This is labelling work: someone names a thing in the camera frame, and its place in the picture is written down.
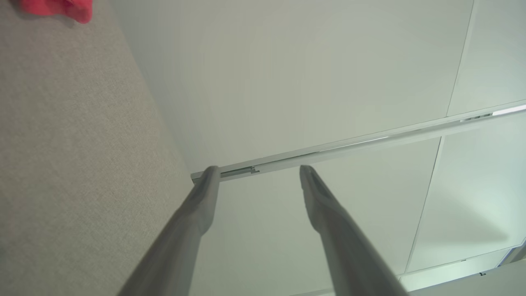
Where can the red shorts with white trim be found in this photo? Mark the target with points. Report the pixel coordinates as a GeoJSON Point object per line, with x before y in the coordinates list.
{"type": "Point", "coordinates": [57, 6]}

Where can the silver metal wall rail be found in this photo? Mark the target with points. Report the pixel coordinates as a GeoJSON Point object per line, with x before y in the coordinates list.
{"type": "Point", "coordinates": [328, 154]}

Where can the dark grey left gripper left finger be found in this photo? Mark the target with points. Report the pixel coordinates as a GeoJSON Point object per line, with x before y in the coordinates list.
{"type": "Point", "coordinates": [181, 242]}

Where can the grey fabric sofa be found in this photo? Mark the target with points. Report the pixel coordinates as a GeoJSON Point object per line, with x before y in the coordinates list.
{"type": "Point", "coordinates": [74, 156]}

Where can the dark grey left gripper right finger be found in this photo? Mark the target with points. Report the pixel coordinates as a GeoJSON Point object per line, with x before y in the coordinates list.
{"type": "Point", "coordinates": [349, 255]}

